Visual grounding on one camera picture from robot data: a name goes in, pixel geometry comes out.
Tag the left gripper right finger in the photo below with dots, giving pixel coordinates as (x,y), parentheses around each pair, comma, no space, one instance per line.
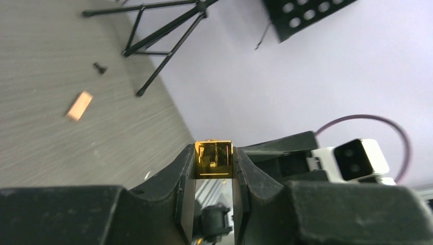
(320,212)

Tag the aluminium rail frame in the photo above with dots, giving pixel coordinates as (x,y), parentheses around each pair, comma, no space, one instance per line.
(214,191)

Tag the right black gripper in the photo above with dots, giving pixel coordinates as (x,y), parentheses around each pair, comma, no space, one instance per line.
(286,159)

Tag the gold black lipstick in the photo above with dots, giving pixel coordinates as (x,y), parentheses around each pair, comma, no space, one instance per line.
(214,159)

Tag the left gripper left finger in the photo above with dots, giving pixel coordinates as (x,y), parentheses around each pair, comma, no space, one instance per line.
(158,211)

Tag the black chess pawn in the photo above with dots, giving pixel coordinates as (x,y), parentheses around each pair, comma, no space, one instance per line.
(101,69)

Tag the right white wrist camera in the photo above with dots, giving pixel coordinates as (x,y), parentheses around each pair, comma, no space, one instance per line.
(357,161)

